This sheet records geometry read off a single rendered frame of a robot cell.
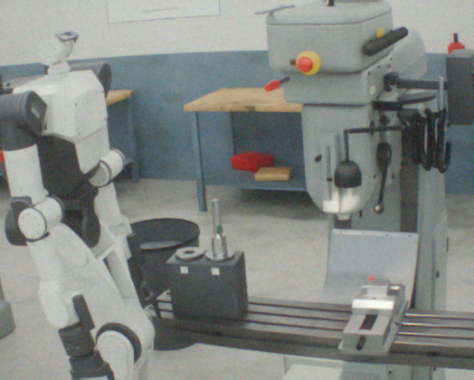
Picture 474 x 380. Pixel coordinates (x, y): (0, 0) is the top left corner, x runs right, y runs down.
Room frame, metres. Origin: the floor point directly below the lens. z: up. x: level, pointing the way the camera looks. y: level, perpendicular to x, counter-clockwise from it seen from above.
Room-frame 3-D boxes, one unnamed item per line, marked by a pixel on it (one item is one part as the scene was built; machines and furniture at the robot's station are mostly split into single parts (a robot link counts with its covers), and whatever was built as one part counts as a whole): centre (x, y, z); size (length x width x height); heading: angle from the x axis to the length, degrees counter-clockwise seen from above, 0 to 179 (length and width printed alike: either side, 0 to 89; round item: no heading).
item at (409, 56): (2.58, -0.52, 1.66); 0.80 x 0.23 x 0.20; 155
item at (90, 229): (2.07, 0.53, 1.37); 0.28 x 0.13 x 0.18; 73
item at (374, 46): (2.10, -0.45, 1.79); 0.45 x 0.04 x 0.04; 155
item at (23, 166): (1.84, 0.51, 1.52); 0.13 x 0.12 x 0.22; 164
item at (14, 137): (1.85, 0.54, 1.70); 0.12 x 0.09 x 0.14; 74
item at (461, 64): (2.26, -0.74, 1.62); 0.20 x 0.09 x 0.21; 155
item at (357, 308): (2.04, -0.38, 1.03); 0.12 x 0.06 x 0.04; 67
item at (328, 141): (2.03, -0.26, 1.45); 0.04 x 0.04 x 0.21; 65
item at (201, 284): (2.31, 0.11, 1.04); 0.22 x 0.12 x 0.20; 73
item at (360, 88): (2.17, -0.32, 1.68); 0.34 x 0.24 x 0.10; 155
